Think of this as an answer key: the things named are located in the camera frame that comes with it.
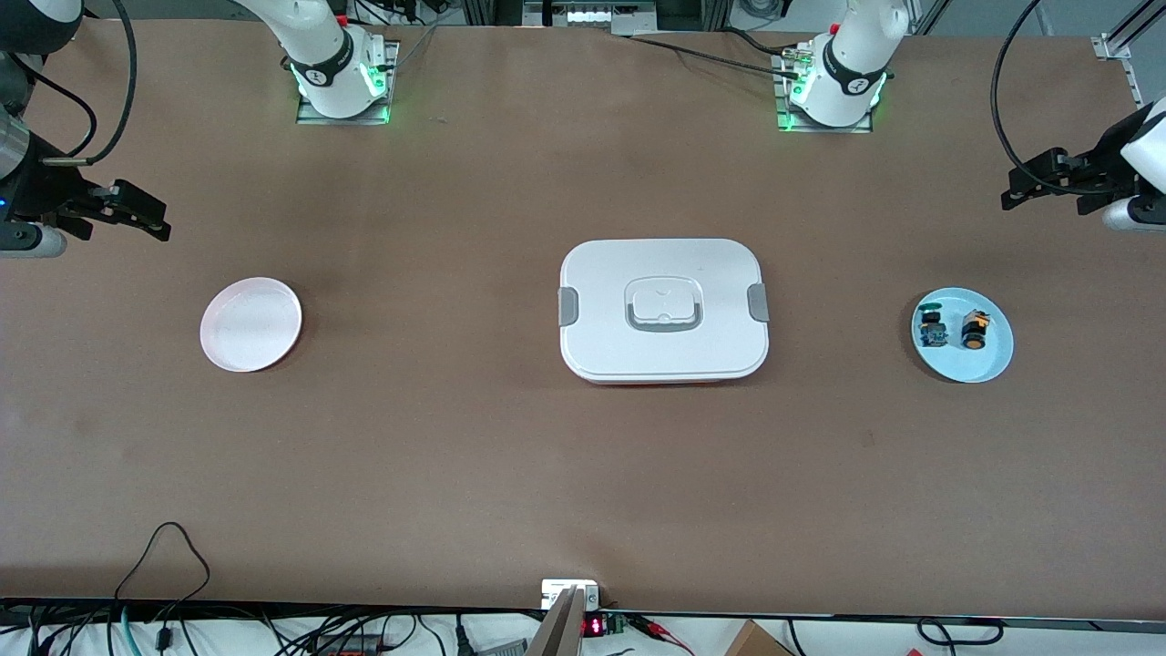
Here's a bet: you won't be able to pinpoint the pink round plate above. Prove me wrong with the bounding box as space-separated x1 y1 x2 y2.
199 277 303 374

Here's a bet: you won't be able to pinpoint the light blue round plate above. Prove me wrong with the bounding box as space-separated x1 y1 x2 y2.
911 287 1015 384

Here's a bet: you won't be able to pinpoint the white lidded pink lunch box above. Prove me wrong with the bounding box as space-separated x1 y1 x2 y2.
557 238 772 385

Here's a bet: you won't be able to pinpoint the white power strip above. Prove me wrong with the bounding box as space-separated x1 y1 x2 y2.
523 0 659 36

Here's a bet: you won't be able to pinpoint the brown cardboard box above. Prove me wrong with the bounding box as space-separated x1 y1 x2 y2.
724 620 795 656

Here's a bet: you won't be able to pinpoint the small white box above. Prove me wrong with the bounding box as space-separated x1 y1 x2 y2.
541 579 600 611

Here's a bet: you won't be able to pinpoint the red clip leads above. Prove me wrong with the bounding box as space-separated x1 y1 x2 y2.
633 613 695 655

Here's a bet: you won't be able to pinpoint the grey metal bar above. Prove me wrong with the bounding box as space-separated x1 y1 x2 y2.
527 586 586 656

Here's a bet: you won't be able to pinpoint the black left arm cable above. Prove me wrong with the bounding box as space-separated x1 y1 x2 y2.
990 0 1108 197

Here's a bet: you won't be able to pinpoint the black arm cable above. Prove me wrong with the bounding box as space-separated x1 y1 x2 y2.
990 0 1108 197
0 0 138 167

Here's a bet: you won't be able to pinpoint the aluminium profile frame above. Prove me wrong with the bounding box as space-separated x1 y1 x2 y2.
1091 0 1166 108

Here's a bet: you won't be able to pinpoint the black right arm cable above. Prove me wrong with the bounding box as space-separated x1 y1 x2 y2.
0 0 138 167

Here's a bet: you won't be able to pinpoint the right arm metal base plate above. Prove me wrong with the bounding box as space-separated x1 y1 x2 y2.
296 40 401 126

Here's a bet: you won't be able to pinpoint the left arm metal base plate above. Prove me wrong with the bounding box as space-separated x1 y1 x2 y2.
774 47 875 134

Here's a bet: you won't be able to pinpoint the black looped thin cable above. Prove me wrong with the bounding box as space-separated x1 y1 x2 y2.
113 521 212 630

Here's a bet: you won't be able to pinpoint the thin grey cable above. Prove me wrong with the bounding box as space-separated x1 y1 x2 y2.
390 22 440 74

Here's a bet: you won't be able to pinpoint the black cable tangle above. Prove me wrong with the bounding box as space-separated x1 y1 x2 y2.
0 601 529 656
351 0 456 28

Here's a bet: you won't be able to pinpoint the long black base cable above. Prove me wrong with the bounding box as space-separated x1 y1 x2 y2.
612 33 803 81

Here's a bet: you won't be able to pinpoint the black coiled cable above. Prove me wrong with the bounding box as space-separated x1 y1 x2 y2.
915 617 1005 646

